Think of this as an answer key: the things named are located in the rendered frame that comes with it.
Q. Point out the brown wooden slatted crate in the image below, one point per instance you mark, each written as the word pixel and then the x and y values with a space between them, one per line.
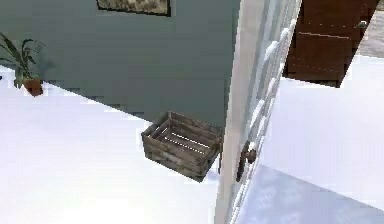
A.
pixel 181 146

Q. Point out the green plant in brown pot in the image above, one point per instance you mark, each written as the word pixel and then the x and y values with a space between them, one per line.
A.
pixel 28 71

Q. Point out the white glazed room door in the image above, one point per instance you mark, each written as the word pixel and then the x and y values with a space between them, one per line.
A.
pixel 238 100

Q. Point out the dark framed wall picture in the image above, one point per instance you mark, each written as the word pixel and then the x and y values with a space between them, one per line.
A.
pixel 135 6

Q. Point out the dark brown wooden cabinet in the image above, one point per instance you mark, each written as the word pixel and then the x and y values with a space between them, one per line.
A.
pixel 321 43

